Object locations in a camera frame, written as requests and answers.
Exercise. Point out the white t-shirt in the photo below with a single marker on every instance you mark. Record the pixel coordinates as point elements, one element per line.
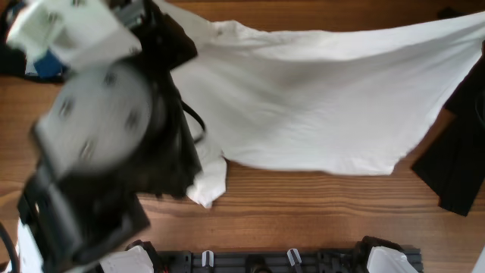
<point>351,103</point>

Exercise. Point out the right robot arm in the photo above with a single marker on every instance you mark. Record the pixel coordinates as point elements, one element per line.
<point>375,255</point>

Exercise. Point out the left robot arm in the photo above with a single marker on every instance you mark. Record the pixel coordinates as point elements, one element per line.
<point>118,127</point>

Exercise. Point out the blue button shirt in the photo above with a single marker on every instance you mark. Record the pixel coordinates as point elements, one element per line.
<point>49,66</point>

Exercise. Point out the black garment at right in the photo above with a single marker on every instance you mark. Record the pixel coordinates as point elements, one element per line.
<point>453,165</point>

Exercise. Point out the black garment under pile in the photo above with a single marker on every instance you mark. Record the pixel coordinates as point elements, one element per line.
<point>13,61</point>

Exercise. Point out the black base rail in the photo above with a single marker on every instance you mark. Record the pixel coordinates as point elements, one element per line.
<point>291,260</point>

